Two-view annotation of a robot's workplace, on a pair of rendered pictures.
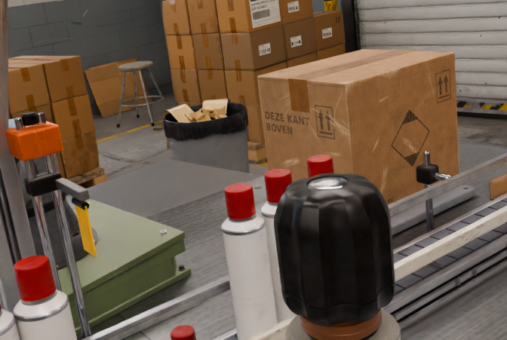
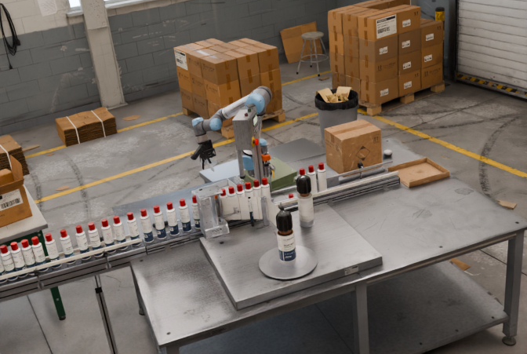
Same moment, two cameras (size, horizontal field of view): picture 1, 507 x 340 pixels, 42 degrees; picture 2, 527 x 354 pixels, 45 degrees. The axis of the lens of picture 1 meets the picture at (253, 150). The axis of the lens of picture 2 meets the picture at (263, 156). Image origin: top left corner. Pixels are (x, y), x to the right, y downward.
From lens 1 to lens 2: 3.10 m
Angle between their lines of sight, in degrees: 18
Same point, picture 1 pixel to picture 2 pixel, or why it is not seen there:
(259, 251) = not seen: hidden behind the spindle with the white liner
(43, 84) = (256, 63)
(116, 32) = (303, 5)
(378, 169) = (350, 161)
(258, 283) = not seen: hidden behind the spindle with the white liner
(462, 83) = (516, 77)
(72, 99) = (270, 71)
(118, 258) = (279, 176)
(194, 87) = (341, 65)
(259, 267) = not seen: hidden behind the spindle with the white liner
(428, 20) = (500, 33)
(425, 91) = (368, 140)
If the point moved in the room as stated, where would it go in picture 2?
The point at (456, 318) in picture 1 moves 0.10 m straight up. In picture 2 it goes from (350, 201) to (349, 186)
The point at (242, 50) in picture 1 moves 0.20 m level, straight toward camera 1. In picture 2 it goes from (369, 50) to (368, 55)
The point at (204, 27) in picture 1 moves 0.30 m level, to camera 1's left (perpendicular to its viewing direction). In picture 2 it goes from (350, 32) to (325, 33)
